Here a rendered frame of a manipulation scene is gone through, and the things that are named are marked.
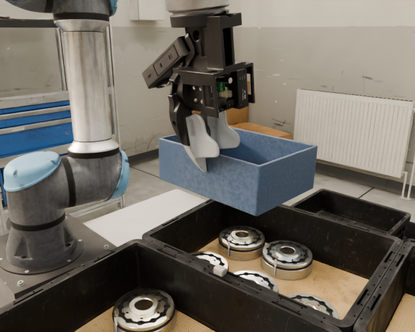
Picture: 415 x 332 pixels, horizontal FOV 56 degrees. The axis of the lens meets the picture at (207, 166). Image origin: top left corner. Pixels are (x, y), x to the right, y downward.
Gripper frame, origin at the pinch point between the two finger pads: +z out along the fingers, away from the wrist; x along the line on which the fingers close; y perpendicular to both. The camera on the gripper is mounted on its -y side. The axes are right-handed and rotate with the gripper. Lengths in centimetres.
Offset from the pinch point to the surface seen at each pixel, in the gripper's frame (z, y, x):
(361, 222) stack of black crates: 79, -25, 111
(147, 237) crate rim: 18.7, -15.4, -2.2
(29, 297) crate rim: 15.6, -13.2, -24.7
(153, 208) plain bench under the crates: 47, -65, 32
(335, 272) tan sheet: 32.5, 8.2, 25.2
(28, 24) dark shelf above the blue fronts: -13, -196, 56
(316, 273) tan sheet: 32.1, 5.7, 22.0
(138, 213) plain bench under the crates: 46, -66, 26
